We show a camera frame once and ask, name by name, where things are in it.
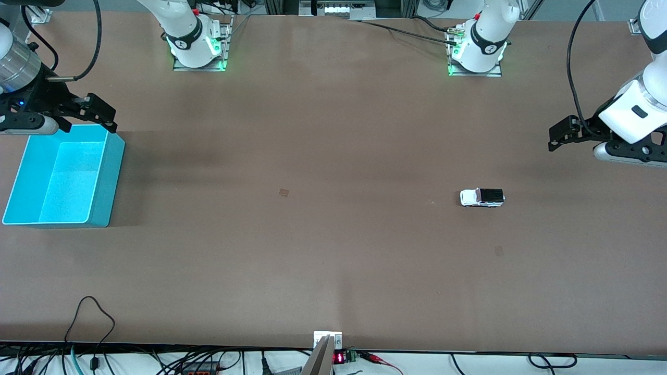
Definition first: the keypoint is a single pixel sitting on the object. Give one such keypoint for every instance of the grey aluminium mount bar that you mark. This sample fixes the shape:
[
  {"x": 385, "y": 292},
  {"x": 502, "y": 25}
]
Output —
[{"x": 319, "y": 359}]

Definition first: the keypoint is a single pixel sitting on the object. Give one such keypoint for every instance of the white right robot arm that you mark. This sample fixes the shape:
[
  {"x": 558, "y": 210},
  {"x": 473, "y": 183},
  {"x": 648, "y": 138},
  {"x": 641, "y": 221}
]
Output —
[{"x": 185, "y": 31}]

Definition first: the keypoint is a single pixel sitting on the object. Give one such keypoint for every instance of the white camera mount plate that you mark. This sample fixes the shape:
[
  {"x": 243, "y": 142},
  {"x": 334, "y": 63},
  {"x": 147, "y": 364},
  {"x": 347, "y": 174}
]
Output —
[{"x": 325, "y": 336}]

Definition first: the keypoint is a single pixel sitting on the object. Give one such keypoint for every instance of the turquoise plastic bin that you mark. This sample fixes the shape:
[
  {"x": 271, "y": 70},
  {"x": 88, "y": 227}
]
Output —
[{"x": 68, "y": 182}]

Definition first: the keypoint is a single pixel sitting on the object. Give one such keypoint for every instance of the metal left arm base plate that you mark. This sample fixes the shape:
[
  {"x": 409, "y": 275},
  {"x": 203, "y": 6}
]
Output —
[{"x": 474, "y": 74}]

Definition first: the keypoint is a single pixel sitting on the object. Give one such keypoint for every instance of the green terminal block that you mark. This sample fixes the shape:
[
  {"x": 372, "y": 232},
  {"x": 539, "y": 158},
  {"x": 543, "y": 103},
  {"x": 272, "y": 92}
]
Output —
[{"x": 350, "y": 356}]

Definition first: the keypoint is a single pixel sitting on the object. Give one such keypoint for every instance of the lit control box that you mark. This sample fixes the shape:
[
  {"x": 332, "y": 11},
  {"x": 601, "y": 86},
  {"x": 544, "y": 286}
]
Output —
[{"x": 338, "y": 8}]

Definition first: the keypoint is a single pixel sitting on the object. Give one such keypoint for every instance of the red clip lead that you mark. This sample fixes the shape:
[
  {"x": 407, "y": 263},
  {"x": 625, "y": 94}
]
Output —
[{"x": 378, "y": 359}]

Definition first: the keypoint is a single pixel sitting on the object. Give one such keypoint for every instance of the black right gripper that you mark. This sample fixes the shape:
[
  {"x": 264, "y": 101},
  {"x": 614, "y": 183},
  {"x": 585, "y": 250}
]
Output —
[{"x": 42, "y": 97}]

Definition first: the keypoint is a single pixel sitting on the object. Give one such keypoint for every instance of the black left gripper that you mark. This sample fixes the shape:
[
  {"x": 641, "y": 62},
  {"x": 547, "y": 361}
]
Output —
[{"x": 589, "y": 126}]

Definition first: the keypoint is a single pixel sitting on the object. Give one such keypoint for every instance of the aluminium frame corner bracket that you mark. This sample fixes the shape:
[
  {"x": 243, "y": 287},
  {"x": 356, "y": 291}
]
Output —
[
  {"x": 635, "y": 27},
  {"x": 40, "y": 15}
]

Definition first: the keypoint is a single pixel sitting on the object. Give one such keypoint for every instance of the red digit display module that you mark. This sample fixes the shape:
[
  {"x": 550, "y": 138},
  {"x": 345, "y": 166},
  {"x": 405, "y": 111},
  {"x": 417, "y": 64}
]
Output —
[{"x": 338, "y": 358}]

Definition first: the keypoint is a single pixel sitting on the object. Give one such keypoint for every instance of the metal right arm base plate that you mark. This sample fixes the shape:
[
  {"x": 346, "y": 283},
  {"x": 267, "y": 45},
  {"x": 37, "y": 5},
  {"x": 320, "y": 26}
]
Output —
[{"x": 225, "y": 47}]

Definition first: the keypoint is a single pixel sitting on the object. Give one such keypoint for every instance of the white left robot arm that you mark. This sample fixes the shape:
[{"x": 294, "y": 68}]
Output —
[{"x": 490, "y": 36}]

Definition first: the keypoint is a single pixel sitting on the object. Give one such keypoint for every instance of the white jeep toy black roof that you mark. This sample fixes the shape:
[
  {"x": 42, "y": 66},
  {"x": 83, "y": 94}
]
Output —
[{"x": 471, "y": 198}]

